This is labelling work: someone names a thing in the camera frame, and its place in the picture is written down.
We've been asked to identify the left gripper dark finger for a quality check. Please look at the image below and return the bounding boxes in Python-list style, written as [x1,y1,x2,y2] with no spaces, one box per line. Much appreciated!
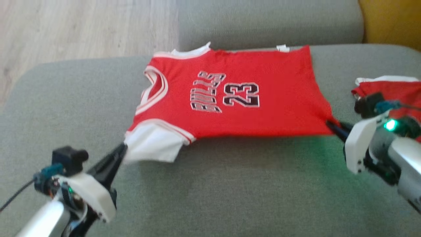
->
[87,144,128,181]
[99,147,128,191]

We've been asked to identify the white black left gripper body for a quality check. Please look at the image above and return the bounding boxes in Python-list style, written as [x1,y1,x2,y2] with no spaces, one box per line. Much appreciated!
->
[35,172,117,223]

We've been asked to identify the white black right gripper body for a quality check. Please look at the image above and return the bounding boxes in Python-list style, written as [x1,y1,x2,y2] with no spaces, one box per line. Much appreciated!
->
[343,110,421,174]

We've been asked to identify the red shorts with white stripe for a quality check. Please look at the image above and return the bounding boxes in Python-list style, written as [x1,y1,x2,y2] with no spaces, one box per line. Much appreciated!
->
[351,76,421,143]

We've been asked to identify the red white basketball jersey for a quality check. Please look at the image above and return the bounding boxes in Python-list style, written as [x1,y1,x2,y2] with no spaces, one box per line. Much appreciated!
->
[124,42,341,164]

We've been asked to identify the grey sofa seat cushion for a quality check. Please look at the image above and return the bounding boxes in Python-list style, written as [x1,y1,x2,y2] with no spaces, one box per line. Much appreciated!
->
[0,44,421,237]

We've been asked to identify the yellow cushion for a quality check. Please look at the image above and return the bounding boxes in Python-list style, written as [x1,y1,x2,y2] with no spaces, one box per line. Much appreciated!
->
[358,0,421,51]

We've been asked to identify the grey sofa back cushion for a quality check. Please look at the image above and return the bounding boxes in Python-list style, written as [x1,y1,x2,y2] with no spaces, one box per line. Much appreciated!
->
[177,0,365,51]

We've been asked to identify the black right cable, teal plug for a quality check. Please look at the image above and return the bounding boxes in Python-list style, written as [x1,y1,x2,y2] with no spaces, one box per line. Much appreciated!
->
[375,100,421,114]

